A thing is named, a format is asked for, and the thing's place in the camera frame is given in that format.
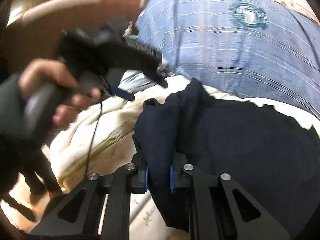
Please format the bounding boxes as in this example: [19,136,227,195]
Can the dark navy garment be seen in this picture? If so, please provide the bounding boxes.
[133,79,319,239]

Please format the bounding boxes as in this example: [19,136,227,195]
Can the person's left hand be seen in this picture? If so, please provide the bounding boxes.
[18,59,101,137]

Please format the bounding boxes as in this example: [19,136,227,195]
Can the light grey-blue cloth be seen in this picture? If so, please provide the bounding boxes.
[118,70,157,94]

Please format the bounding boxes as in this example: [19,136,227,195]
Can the blue plaid pillow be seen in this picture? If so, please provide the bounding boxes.
[136,0,319,116]

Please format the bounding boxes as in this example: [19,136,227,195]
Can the wooden bed frame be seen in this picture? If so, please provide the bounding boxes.
[1,0,141,74]

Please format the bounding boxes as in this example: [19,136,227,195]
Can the black thin cable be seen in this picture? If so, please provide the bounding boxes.
[85,100,104,178]

